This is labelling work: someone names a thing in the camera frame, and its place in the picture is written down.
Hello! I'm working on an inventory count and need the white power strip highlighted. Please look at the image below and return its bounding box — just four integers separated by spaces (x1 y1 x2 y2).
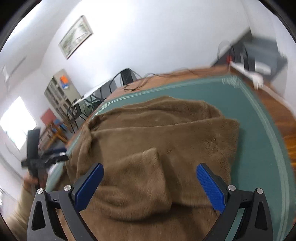
230 61 264 90

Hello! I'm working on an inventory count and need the grey storage cabinet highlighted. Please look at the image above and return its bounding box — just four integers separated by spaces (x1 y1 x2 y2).
44 69 81 121

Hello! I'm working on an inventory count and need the white folding table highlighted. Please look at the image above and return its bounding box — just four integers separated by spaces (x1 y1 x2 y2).
71 85 104 116

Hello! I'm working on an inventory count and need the left black tracker box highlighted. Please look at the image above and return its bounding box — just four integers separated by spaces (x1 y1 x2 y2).
27 128 40 160

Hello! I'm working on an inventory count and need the green table mat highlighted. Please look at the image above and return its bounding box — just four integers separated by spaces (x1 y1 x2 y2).
45 75 292 241

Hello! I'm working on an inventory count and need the cream left sleeve forearm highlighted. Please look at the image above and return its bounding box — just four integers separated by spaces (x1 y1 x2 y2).
6 188 34 240

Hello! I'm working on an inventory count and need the red board on wall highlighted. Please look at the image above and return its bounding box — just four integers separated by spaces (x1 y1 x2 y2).
40 108 56 126

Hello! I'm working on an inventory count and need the black metal chair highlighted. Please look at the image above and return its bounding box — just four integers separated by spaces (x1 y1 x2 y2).
109 68 137 93

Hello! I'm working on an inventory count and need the person left hand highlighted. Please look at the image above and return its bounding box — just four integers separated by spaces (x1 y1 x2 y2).
23 172 48 192

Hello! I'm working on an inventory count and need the black cable on table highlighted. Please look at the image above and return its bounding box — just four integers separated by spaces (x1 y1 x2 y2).
122 68 223 92

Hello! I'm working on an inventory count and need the brown fleece garment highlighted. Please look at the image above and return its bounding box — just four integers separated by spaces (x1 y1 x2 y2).
61 96 239 240

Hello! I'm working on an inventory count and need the framed landscape picture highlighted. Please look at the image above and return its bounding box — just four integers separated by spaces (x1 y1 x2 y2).
59 16 93 59

